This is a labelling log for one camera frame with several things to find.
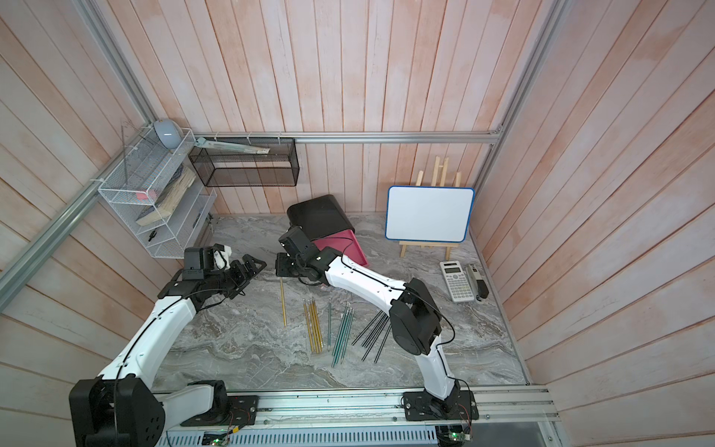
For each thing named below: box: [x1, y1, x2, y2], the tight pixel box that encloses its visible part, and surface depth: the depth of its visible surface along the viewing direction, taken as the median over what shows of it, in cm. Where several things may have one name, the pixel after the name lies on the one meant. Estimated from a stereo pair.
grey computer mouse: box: [152, 118, 185, 149], surface depth 85 cm
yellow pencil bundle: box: [302, 297, 324, 354], surface depth 90 cm
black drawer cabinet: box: [286, 194, 356, 243], surface depth 102 cm
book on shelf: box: [134, 163, 197, 227], surface depth 83 cm
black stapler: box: [466, 263, 490, 302], surface depth 97 cm
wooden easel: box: [398, 155, 462, 261], surface depth 93 cm
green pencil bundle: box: [331, 301, 355, 368], surface depth 87 cm
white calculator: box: [439, 259, 475, 303], surface depth 101 cm
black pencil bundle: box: [350, 309, 392, 365], surface depth 88 cm
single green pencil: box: [327, 300, 332, 352], surface depth 92 cm
